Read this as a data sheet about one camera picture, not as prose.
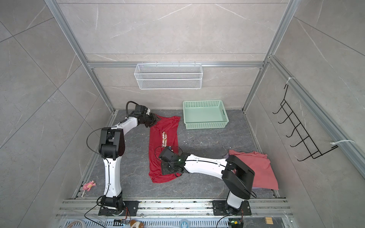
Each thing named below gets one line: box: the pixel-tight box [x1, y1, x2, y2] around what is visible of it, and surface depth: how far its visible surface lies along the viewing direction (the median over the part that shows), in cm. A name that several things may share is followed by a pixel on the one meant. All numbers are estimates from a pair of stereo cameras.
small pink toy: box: [82, 180, 97, 192], surface depth 81 cm
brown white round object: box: [130, 219, 145, 228], surface depth 68 cm
